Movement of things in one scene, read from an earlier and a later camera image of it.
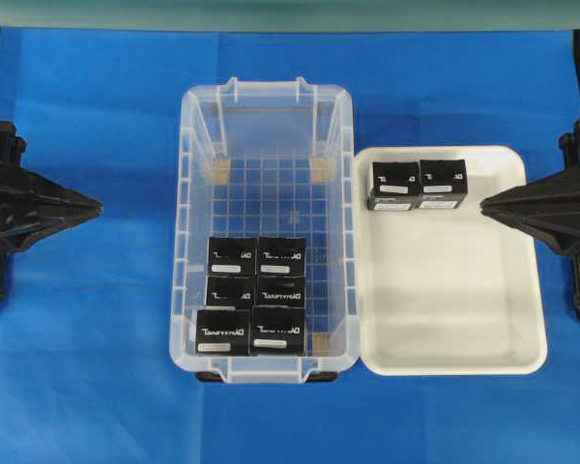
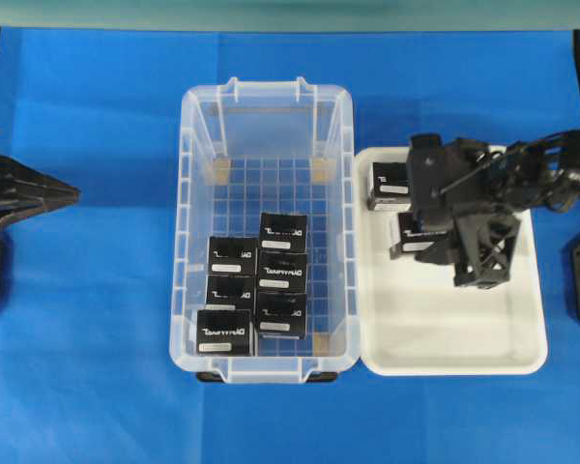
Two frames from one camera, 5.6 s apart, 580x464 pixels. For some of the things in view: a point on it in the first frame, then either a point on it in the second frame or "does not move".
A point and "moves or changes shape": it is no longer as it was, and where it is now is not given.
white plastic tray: [449, 292] does not move
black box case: [277, 331] moves or changes shape
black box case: [223, 333] does not move
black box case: [281, 257] -> [282, 233]
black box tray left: [394, 186] does not move
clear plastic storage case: [265, 266] does not move
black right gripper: [565, 211] -> [478, 187]
